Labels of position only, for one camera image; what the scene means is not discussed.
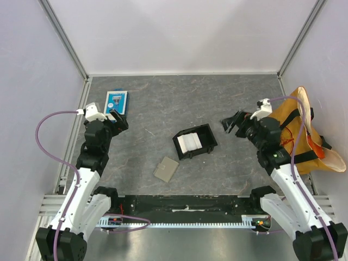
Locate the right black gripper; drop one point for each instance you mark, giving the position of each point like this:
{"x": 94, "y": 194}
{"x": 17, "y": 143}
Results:
{"x": 238, "y": 125}

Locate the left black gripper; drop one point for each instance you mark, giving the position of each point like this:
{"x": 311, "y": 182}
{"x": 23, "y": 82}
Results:
{"x": 121, "y": 124}

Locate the black plastic card box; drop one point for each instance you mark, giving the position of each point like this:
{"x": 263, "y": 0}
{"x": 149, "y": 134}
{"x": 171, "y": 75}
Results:
{"x": 206, "y": 137}

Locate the grey card holder wallet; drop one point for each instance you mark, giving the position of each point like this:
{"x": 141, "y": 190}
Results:
{"x": 166, "y": 169}

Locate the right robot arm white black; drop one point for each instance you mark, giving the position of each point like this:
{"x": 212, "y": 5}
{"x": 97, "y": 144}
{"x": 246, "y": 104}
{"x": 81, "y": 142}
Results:
{"x": 314, "y": 234}

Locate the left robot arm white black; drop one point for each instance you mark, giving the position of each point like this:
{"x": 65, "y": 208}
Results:
{"x": 67, "y": 235}

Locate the white card stack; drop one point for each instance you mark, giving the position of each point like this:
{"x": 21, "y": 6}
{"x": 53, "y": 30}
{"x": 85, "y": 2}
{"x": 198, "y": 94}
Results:
{"x": 189, "y": 142}

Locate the blue razor package box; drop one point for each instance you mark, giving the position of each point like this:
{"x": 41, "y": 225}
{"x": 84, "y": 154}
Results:
{"x": 118, "y": 101}

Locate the yellow tote bag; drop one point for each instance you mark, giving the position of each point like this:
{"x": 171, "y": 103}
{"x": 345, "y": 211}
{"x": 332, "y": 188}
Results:
{"x": 298, "y": 136}

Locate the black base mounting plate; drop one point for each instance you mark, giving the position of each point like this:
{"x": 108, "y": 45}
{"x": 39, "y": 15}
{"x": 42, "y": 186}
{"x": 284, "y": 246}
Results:
{"x": 187, "y": 208}

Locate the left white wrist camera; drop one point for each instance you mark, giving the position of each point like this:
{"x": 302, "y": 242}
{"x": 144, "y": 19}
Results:
{"x": 91, "y": 113}

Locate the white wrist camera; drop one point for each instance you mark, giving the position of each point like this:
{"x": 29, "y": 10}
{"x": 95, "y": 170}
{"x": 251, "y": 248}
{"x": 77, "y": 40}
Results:
{"x": 91, "y": 113}
{"x": 264, "y": 109}

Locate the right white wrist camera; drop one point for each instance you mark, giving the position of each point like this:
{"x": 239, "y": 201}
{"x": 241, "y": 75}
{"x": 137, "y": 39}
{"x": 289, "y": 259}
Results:
{"x": 264, "y": 109}

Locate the grey slotted cable duct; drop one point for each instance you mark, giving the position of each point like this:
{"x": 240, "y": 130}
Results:
{"x": 243, "y": 222}

